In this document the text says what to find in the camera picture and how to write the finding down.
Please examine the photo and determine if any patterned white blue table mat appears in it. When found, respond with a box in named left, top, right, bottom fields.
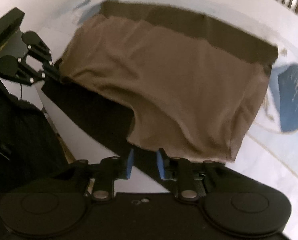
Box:
left=38, top=0, right=298, bottom=181

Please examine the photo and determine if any brown two-tone sweater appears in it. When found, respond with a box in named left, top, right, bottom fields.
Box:
left=40, top=0, right=280, bottom=193

